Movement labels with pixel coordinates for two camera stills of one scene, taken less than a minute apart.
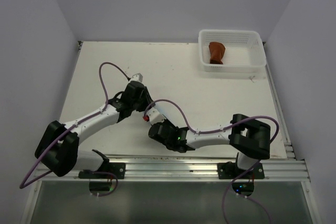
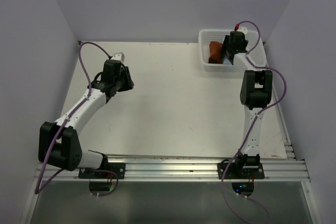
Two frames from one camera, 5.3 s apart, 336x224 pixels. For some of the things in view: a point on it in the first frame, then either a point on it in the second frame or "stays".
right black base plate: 230,170 stays
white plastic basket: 244,51 stays
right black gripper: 166,121 to 226,45
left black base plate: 117,168 stays
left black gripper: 147,99 to 129,84
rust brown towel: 217,51 stays
